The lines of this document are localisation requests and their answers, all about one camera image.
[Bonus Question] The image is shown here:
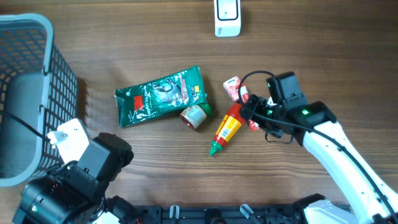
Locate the black camera cable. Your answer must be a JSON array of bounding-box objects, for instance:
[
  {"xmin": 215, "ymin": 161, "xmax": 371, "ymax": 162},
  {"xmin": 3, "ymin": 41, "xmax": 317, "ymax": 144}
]
[
  {"xmin": 0, "ymin": 110, "xmax": 52, "ymax": 141},
  {"xmin": 237, "ymin": 70, "xmax": 398, "ymax": 218}
]

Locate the black right camera cable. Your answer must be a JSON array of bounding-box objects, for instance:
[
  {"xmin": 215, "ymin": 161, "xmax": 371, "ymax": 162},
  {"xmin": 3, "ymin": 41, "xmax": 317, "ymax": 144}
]
[{"xmin": 237, "ymin": 70, "xmax": 398, "ymax": 218}]

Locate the red snack sachet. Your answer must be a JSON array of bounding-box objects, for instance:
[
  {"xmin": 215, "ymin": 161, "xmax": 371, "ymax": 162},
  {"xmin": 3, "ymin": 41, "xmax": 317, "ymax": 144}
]
[{"xmin": 240, "ymin": 83, "xmax": 259, "ymax": 131}]

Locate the green snack bag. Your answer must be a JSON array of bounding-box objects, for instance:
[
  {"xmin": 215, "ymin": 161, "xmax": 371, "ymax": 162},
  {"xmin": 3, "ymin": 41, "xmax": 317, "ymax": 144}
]
[{"xmin": 114, "ymin": 65, "xmax": 207, "ymax": 128}]

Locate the black left camera cable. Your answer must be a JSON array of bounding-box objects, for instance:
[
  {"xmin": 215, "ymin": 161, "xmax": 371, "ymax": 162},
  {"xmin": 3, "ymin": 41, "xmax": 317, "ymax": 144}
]
[{"xmin": 0, "ymin": 110, "xmax": 52, "ymax": 141}]

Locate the pink white tissue pack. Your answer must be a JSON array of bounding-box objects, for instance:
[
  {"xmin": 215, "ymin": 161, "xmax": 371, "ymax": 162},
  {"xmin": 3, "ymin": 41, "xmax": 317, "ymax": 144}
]
[{"xmin": 223, "ymin": 76, "xmax": 240, "ymax": 102}]

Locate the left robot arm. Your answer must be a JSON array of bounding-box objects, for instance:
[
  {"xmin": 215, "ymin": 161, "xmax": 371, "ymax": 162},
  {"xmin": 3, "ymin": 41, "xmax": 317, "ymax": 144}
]
[{"xmin": 12, "ymin": 133, "xmax": 134, "ymax": 223}]

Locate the white barcode scanner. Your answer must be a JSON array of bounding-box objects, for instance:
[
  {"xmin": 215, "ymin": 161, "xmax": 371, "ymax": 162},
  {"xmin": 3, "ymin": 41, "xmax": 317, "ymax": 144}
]
[{"xmin": 213, "ymin": 0, "xmax": 241, "ymax": 37}]

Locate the small jar green lid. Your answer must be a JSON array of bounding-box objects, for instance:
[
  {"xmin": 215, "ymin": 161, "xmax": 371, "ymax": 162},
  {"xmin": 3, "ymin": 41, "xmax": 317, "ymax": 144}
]
[{"xmin": 180, "ymin": 103, "xmax": 212, "ymax": 129}]

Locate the grey plastic shopping basket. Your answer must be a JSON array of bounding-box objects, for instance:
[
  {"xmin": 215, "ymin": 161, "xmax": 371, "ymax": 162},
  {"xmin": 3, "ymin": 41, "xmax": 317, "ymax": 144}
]
[{"xmin": 1, "ymin": 14, "xmax": 79, "ymax": 187}]

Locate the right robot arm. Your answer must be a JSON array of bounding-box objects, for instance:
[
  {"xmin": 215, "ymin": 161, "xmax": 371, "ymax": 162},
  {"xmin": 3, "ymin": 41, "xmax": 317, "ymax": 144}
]
[{"xmin": 239, "ymin": 72, "xmax": 397, "ymax": 223}]

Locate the red sauce bottle yellow label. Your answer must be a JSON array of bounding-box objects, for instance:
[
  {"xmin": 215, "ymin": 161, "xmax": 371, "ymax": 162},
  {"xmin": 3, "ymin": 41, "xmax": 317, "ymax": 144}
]
[{"xmin": 209, "ymin": 103, "xmax": 245, "ymax": 156}]

